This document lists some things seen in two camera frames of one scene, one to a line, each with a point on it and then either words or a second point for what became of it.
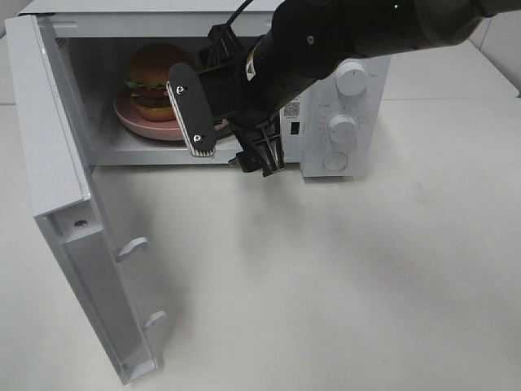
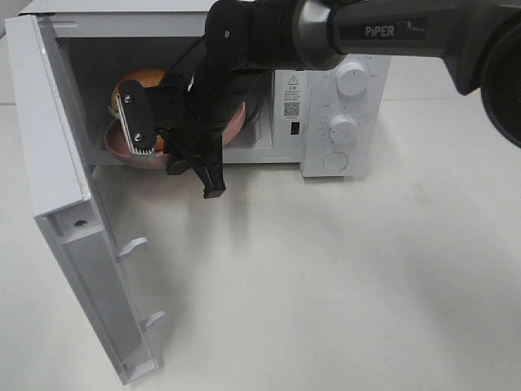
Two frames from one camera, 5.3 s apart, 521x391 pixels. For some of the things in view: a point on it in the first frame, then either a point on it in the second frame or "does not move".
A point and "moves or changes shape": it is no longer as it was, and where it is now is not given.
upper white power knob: (351, 79) does not move
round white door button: (335, 161) does not move
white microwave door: (67, 204) does not move
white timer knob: (343, 129) does not move
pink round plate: (168, 130) moves or changes shape
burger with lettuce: (149, 69) -> (148, 76)
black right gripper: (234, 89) -> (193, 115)
